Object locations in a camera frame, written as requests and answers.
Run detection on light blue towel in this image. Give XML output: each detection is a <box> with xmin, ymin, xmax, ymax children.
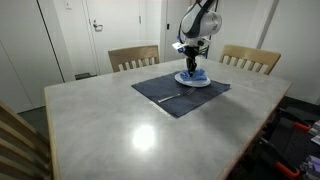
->
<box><xmin>179</xmin><ymin>68</ymin><xmax>208</xmax><ymax>83</ymax></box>

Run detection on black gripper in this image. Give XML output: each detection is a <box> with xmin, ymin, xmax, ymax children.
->
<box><xmin>183</xmin><ymin>45</ymin><xmax>201</xmax><ymax>73</ymax></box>

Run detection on silver metal blocks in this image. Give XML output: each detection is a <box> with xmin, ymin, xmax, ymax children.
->
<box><xmin>308</xmin><ymin>119</ymin><xmax>320</xmax><ymax>146</ymax></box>

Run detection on orange-handled black bar clamp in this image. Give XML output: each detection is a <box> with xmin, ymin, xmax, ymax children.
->
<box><xmin>278</xmin><ymin>108</ymin><xmax>313</xmax><ymax>133</ymax></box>
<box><xmin>258</xmin><ymin>136</ymin><xmax>302</xmax><ymax>180</ymax></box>

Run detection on dark blue placemat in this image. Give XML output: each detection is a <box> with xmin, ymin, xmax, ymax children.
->
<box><xmin>131</xmin><ymin>69</ymin><xmax>232</xmax><ymax>119</ymax></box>

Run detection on silver lever door handle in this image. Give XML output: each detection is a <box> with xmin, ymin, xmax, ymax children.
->
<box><xmin>92</xmin><ymin>19</ymin><xmax>104</xmax><ymax>33</ymax></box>

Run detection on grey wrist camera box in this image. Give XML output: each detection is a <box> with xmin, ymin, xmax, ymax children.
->
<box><xmin>171</xmin><ymin>41</ymin><xmax>187</xmax><ymax>54</ymax></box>

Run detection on silver metal fork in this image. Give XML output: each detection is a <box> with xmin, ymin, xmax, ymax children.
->
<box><xmin>157</xmin><ymin>87</ymin><xmax>197</xmax><ymax>104</ymax></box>

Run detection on plain white door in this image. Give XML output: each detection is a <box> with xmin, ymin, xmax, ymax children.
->
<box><xmin>206</xmin><ymin>0</ymin><xmax>264</xmax><ymax>63</ymax></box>

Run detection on white round plate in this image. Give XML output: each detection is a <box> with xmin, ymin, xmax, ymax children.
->
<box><xmin>174</xmin><ymin>72</ymin><xmax>212</xmax><ymax>89</ymax></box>

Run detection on wooden slat-back chair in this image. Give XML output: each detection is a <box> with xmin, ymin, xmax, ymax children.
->
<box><xmin>107</xmin><ymin>44</ymin><xmax>161</xmax><ymax>73</ymax></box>
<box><xmin>218</xmin><ymin>44</ymin><xmax>282</xmax><ymax>76</ymax></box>
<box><xmin>0</xmin><ymin>101</ymin><xmax>54</xmax><ymax>180</ymax></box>

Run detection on white door with lever handle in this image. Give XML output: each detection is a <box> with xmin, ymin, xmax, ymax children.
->
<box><xmin>82</xmin><ymin>0</ymin><xmax>145</xmax><ymax>76</ymax></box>

